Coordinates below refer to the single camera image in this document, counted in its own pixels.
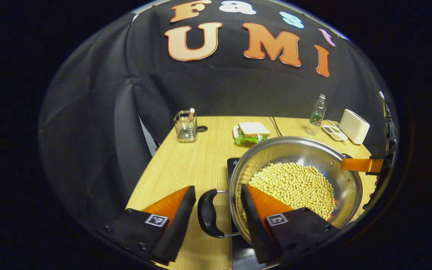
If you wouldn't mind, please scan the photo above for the white toaster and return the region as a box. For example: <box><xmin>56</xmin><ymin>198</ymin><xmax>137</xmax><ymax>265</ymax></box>
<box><xmin>338</xmin><ymin>109</ymin><xmax>370</xmax><ymax>145</ymax></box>

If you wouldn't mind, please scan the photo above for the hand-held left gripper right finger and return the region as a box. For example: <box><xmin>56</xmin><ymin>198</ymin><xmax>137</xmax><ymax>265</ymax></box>
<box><xmin>240</xmin><ymin>184</ymin><xmax>339</xmax><ymax>265</ymax></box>

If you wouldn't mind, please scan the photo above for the sandwich with lettuce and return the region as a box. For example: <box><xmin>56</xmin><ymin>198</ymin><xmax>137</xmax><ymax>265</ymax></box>
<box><xmin>235</xmin><ymin>122</ymin><xmax>271</xmax><ymax>146</ymax></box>

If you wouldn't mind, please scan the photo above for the white divided bean dish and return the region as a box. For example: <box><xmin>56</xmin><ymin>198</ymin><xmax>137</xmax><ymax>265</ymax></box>
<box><xmin>321</xmin><ymin>125</ymin><xmax>348</xmax><ymax>142</ymax></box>

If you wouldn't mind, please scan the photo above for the stainless steel pot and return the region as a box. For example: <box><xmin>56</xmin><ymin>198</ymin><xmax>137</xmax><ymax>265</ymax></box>
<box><xmin>197</xmin><ymin>136</ymin><xmax>363</xmax><ymax>246</ymax></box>

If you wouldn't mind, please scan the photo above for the glass utensil holder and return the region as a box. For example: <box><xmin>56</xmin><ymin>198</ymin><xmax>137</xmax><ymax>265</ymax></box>
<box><xmin>174</xmin><ymin>108</ymin><xmax>198</xmax><ymax>143</ymax></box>

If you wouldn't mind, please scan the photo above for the black power cable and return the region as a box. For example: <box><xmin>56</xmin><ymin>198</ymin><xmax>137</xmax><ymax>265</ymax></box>
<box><xmin>268</xmin><ymin>116</ymin><xmax>282</xmax><ymax>137</ymax></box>

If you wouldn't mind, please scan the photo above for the clear plastic water bottle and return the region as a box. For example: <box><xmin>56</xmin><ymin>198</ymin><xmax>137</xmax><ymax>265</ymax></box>
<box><xmin>307</xmin><ymin>94</ymin><xmax>327</xmax><ymax>136</ymax></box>

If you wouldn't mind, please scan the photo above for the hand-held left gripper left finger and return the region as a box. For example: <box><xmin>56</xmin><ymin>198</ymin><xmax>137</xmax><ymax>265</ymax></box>
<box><xmin>102</xmin><ymin>186</ymin><xmax>197</xmax><ymax>266</ymax></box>

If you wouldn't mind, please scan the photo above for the pile of yellow soybeans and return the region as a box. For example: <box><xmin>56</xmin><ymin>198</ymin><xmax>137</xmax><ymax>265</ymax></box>
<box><xmin>242</xmin><ymin>162</ymin><xmax>335</xmax><ymax>222</ymax></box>

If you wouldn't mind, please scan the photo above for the black induction cooktop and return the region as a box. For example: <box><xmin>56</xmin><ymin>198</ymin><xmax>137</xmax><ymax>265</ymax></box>
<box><xmin>226</xmin><ymin>157</ymin><xmax>276</xmax><ymax>270</ymax></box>

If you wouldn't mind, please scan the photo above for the black backdrop cloth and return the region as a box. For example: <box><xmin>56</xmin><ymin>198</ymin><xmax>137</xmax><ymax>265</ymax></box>
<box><xmin>38</xmin><ymin>0</ymin><xmax>400</xmax><ymax>233</ymax></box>

